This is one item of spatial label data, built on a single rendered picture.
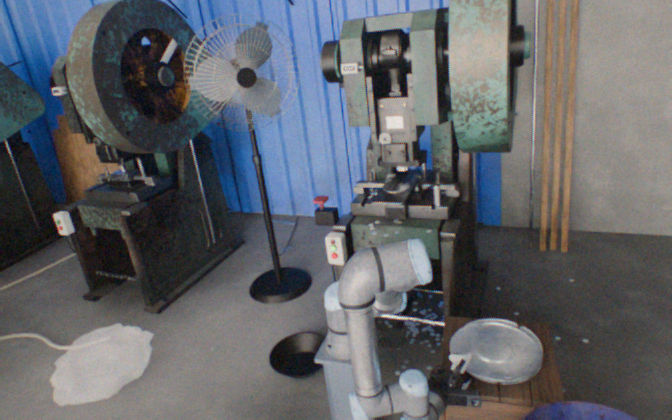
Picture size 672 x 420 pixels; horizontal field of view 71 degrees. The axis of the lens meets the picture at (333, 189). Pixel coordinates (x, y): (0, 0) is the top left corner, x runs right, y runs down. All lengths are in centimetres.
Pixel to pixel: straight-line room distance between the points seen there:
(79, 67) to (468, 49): 176
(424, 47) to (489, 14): 38
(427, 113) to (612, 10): 152
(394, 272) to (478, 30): 83
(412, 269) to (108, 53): 186
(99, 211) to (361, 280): 218
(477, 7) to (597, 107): 175
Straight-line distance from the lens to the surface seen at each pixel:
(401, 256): 118
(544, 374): 179
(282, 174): 378
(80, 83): 255
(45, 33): 512
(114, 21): 261
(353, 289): 118
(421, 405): 142
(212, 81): 246
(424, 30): 192
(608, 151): 333
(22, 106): 437
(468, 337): 182
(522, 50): 195
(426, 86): 194
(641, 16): 321
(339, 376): 171
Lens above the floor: 153
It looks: 20 degrees down
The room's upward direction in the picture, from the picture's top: 7 degrees counter-clockwise
